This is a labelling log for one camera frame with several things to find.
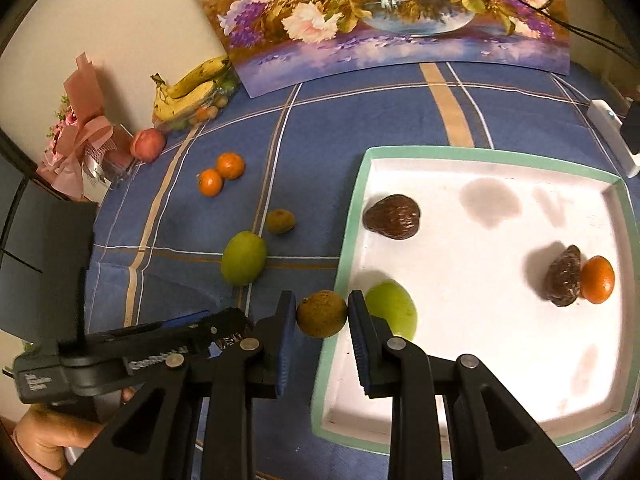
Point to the yellow banana bunch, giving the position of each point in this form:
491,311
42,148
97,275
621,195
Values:
185,100

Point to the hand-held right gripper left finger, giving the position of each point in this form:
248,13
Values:
287,340

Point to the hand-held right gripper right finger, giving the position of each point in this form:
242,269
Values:
357,345

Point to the green jujube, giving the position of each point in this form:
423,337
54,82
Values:
243,258
395,307

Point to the pink wrapped flower bouquet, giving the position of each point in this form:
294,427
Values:
75,145

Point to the small orange tangerine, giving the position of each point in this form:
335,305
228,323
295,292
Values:
230,165
210,182

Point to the black charger adapter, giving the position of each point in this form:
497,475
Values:
632,127

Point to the small brown longan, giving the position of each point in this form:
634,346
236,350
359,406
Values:
321,313
279,221

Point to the black flat panel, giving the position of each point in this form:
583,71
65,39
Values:
45,240

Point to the flower painting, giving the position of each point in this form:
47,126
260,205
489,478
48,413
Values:
375,10

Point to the red apple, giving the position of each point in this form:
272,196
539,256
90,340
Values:
148,145

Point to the large orange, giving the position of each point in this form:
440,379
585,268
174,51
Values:
598,280

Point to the clear plastic produce container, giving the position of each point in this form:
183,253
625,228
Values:
210,110

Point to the white power strip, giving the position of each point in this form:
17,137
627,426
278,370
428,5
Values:
607,120

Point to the person's left hand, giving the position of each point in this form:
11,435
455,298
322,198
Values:
50,435

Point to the clear plastic box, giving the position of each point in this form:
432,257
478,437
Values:
110,160

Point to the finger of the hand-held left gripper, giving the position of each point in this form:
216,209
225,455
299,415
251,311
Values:
150,330
232,325

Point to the white tray with green rim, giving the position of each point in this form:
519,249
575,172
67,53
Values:
475,310

